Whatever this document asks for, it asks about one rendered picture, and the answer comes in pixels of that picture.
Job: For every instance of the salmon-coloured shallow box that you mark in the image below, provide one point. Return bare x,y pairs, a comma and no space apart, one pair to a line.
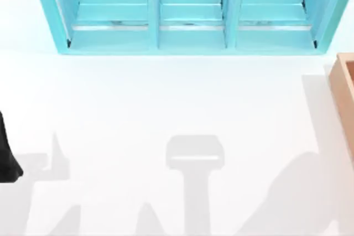
343,86

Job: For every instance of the light blue rack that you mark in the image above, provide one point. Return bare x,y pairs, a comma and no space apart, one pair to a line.
190,41

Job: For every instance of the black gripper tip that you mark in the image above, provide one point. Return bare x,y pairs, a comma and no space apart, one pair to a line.
7,161

